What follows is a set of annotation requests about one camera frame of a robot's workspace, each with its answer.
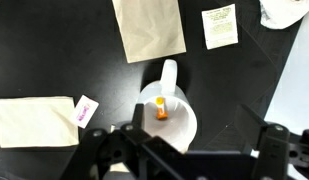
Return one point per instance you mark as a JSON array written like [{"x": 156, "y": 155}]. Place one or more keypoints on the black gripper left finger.
[{"x": 138, "y": 116}]

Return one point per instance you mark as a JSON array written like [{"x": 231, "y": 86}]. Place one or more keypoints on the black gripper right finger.
[{"x": 249, "y": 125}]

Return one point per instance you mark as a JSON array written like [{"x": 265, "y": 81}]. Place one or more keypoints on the orange pen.
[{"x": 160, "y": 111}]

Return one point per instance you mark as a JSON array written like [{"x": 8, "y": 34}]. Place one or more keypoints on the white ceramic mug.
[{"x": 175, "y": 131}]

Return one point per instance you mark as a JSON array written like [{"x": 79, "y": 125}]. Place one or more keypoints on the pink sticky note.
[{"x": 84, "y": 111}]

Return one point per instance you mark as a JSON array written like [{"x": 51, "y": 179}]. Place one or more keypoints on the beige cloth napkin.
[{"x": 149, "y": 30}]

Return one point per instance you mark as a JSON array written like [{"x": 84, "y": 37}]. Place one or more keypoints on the pale yellow printed note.
[{"x": 220, "y": 28}]

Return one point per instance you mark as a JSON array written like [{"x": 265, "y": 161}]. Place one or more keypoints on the long brown paper bag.
[{"x": 34, "y": 121}]

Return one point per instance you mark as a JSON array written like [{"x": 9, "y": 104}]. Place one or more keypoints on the crumpled white cloth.
[{"x": 284, "y": 13}]

